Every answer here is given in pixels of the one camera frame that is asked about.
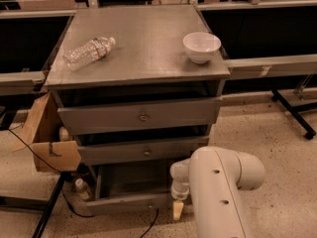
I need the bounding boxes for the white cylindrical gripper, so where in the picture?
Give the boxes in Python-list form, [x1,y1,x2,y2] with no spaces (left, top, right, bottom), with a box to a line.
[170,180,189,221]

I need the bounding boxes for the grey bottom drawer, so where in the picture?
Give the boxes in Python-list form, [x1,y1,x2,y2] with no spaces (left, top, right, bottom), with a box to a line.
[86,160,173,215]

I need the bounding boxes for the grey drawer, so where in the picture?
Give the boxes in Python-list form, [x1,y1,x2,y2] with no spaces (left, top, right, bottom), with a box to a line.
[86,160,173,215]
[78,136,209,166]
[58,97,222,135]

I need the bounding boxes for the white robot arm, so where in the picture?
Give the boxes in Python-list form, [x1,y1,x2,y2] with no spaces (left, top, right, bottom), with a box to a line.
[170,146,265,238]

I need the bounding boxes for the grey middle drawer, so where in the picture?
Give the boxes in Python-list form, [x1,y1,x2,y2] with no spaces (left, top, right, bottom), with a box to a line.
[78,136,209,166]

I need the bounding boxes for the grey top drawer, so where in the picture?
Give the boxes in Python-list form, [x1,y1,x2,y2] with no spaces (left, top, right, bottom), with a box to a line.
[58,97,222,135]

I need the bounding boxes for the grey drawer cabinet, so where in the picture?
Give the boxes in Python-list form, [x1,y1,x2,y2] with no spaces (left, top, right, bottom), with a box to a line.
[44,4,231,187]

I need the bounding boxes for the small white-capped bottle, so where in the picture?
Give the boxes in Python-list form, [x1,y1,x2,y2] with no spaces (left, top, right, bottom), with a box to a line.
[75,178,91,200]

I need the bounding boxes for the black stand leg left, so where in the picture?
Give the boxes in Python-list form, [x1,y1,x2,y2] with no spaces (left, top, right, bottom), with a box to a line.
[32,173,66,238]

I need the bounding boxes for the black wheeled stand leg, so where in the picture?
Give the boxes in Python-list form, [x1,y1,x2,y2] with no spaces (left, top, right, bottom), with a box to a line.
[271,89,317,140]

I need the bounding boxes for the brown cardboard box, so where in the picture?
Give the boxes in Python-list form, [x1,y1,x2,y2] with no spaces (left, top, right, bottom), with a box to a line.
[11,93,81,173]

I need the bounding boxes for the white ceramic bowl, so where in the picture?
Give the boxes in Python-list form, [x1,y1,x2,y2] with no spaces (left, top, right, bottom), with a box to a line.
[183,32,221,63]

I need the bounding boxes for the clear plastic water bottle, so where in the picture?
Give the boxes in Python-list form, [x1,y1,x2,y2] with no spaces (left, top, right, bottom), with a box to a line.
[62,37,116,70]

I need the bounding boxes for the grey bench rail right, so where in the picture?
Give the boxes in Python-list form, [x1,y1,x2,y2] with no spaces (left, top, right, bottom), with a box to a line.
[225,55,317,80]

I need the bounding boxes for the grey bench rail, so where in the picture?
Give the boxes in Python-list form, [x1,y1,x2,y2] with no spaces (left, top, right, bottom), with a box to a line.
[0,71,47,96]
[225,55,317,80]

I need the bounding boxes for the black floor cable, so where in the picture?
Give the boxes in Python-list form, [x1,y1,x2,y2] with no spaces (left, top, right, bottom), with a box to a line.
[7,127,160,238]

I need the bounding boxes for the grey bench rail left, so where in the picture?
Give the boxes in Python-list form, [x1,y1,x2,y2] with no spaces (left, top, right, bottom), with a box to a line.
[0,71,47,96]

